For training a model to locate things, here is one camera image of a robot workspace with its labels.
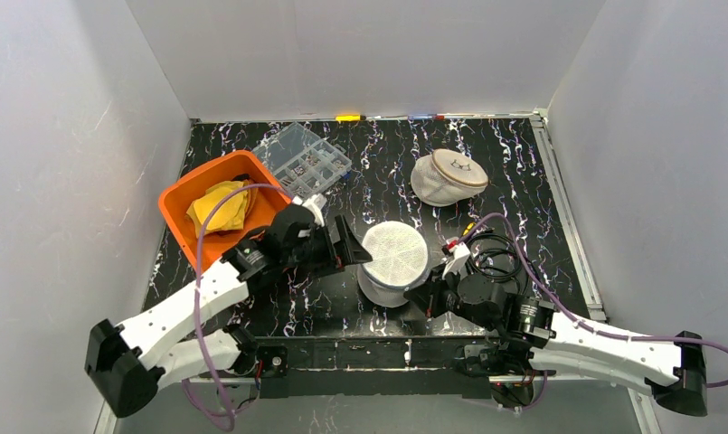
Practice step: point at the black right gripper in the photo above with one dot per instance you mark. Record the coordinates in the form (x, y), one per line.
(434, 296)

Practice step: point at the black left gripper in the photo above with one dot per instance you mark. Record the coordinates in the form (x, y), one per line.
(334, 243)

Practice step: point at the white mesh bag blue trim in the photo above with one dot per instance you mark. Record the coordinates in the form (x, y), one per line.
(400, 263)

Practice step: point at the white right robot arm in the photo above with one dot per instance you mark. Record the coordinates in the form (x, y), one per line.
(535, 334)

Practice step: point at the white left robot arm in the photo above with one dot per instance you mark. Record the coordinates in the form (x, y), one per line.
(130, 362)

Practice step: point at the white mesh bag beige trim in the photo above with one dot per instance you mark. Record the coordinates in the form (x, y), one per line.
(446, 177)

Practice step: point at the clear plastic screw box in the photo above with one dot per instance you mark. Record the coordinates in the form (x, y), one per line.
(303, 162)

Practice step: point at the yellow cloth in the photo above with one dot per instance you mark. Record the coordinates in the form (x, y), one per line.
(231, 216)

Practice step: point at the orange plastic basin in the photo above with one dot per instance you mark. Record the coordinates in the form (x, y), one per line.
(175, 200)

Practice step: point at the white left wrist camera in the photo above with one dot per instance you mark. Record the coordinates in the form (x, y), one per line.
(315, 203)

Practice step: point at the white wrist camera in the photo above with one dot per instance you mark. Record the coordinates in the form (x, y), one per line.
(456, 258)
(315, 203)

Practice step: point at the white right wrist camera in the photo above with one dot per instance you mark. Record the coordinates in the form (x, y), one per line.
(456, 258)

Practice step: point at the yellow marker on wall edge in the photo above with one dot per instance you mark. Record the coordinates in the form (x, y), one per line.
(349, 118)

